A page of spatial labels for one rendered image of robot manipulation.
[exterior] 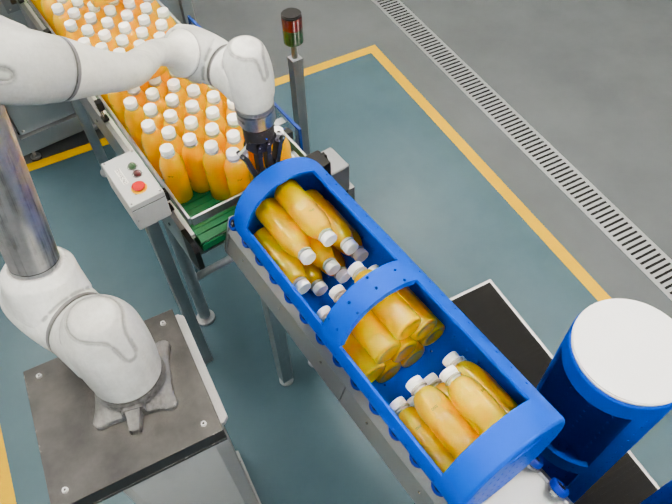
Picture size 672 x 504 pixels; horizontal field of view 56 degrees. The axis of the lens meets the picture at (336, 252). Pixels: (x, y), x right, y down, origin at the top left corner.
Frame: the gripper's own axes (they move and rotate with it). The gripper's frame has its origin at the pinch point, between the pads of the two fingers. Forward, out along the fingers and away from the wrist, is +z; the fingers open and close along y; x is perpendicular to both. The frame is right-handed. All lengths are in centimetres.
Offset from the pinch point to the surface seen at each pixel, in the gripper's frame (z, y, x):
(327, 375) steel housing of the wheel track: 29, 11, 42
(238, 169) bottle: 10.1, 0.4, -17.2
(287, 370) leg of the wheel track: 104, 5, 1
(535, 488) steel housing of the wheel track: 23, -9, 94
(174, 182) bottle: 16.3, 16.1, -29.6
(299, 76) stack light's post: 13, -38, -44
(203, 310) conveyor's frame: 106, 19, -44
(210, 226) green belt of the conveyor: 26.1, 13.1, -16.6
